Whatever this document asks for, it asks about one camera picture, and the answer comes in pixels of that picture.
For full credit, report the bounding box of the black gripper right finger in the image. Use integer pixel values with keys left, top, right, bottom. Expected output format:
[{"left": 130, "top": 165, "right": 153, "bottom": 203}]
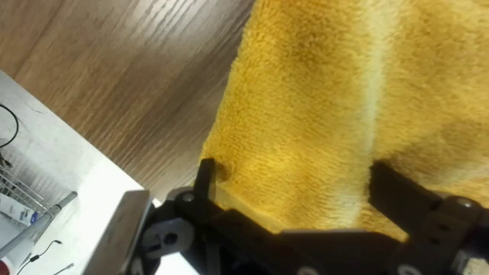
[{"left": 368, "top": 159, "right": 489, "bottom": 275}]

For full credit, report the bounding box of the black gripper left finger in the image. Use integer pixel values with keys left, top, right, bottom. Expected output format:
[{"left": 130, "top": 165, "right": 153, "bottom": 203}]
[{"left": 82, "top": 158, "right": 220, "bottom": 275}]

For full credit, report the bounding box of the yellow towel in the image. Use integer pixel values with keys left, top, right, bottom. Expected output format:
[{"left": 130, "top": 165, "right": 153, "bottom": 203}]
[{"left": 200, "top": 0, "right": 489, "bottom": 243}]

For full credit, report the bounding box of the white tube package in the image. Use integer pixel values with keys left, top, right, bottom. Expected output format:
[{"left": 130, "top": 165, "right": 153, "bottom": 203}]
[{"left": 0, "top": 193, "right": 40, "bottom": 228}]

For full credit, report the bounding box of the red perforated crate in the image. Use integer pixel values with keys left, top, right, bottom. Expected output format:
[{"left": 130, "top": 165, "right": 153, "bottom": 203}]
[{"left": 0, "top": 257, "right": 17, "bottom": 275}]

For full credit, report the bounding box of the white wire basket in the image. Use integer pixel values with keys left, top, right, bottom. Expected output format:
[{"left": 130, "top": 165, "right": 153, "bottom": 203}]
[{"left": 0, "top": 158, "right": 47, "bottom": 216}]

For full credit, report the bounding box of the black floor cable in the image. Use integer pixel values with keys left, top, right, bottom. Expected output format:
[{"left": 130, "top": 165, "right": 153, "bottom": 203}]
[{"left": 0, "top": 104, "right": 21, "bottom": 150}]

